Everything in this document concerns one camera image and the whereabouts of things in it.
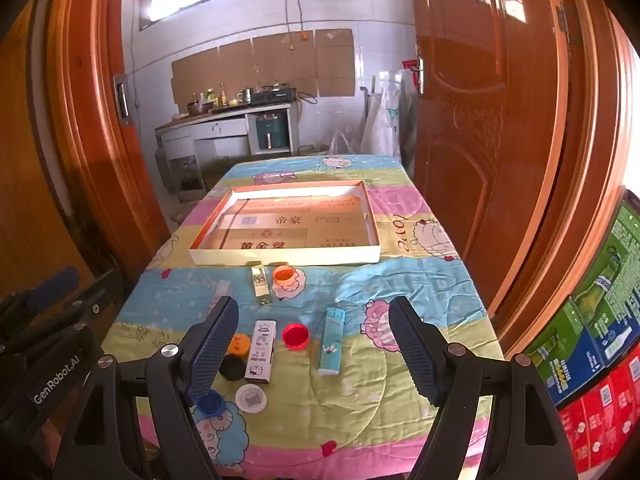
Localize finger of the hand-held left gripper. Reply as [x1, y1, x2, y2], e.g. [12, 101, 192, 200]
[0, 266, 82, 328]
[0, 269, 128, 361]

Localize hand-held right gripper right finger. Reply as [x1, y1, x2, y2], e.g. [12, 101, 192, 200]
[387, 296, 578, 480]

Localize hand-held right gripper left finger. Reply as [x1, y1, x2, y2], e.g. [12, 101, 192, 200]
[52, 296, 241, 480]

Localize black bottle cap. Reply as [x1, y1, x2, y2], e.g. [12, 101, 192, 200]
[219, 353, 247, 382]

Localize yellow bottle cap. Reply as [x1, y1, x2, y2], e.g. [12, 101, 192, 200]
[226, 333, 251, 358]

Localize white cartoon-print lighter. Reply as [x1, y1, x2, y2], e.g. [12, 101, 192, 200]
[244, 319, 277, 385]

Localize blue bottle cap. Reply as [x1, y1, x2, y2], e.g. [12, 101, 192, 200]
[195, 389, 225, 417]

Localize white bottle cap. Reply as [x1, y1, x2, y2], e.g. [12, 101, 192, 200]
[235, 383, 268, 414]

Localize gold rectangular case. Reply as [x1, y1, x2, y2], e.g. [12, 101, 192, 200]
[251, 266, 272, 306]

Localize red bottle cap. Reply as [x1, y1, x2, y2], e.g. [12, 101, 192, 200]
[282, 323, 310, 350]

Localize teal lighter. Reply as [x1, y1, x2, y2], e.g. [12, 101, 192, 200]
[318, 307, 347, 376]

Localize shallow orange-rimmed cardboard box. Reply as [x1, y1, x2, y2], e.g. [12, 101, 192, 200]
[188, 179, 382, 267]

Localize brown wooden panel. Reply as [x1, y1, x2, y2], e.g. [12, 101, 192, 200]
[0, 0, 96, 301]

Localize printed cardboard liner sheet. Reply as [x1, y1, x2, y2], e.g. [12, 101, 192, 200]
[210, 196, 372, 251]

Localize green beer carton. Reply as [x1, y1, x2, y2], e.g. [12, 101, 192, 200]
[524, 297, 608, 407]
[570, 199, 640, 367]

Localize metal door strike plate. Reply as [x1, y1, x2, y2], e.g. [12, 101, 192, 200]
[112, 74, 133, 128]

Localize red carton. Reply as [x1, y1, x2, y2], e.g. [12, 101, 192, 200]
[557, 345, 640, 476]

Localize white kitchen counter cabinet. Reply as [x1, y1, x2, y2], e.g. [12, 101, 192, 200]
[155, 102, 301, 196]

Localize clear plastic bag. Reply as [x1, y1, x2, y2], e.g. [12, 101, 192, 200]
[327, 130, 362, 157]

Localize white woven sack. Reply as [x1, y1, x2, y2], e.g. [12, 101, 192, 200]
[361, 87, 402, 158]

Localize carved wooden door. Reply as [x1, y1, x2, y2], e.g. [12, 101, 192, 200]
[406, 0, 571, 313]

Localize metal rods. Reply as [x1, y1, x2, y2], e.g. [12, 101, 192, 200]
[360, 76, 377, 126]

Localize black gas stove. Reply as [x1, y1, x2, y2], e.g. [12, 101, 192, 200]
[250, 87, 297, 106]

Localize wooden door frame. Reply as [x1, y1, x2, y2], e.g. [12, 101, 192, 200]
[45, 0, 173, 291]
[492, 0, 640, 356]

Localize brown cardboard wall covering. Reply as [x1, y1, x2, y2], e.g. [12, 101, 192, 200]
[171, 29, 356, 106]

